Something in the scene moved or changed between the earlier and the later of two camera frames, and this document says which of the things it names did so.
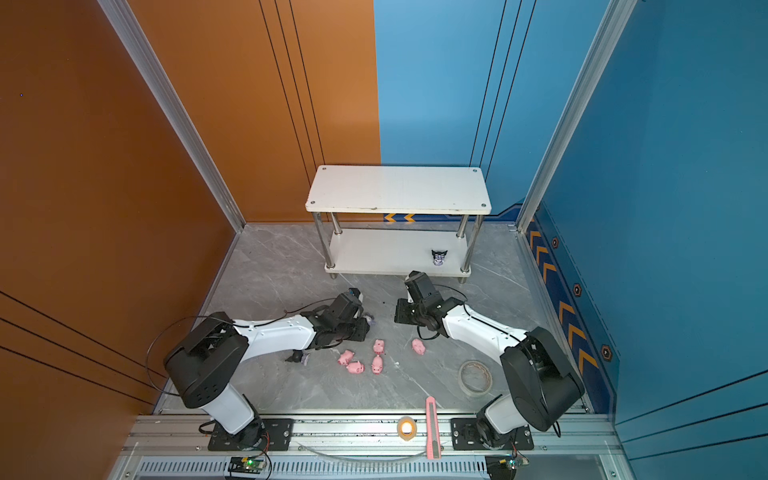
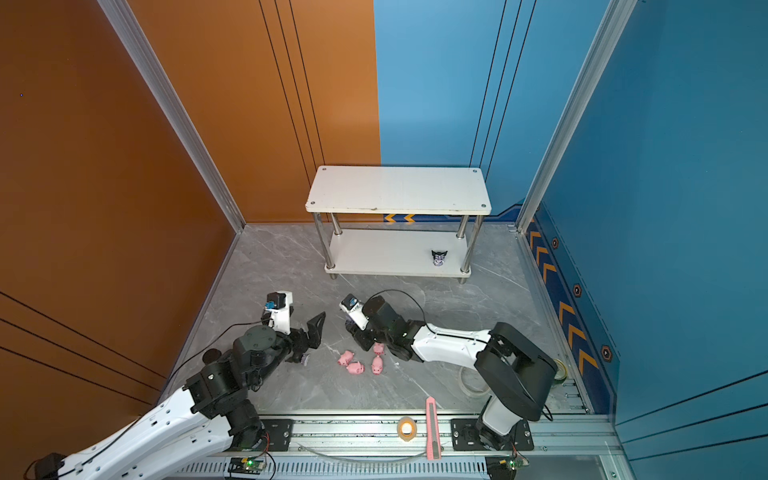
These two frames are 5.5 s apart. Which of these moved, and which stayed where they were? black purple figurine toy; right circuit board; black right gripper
Moved: black right gripper
Stayed: black purple figurine toy; right circuit board
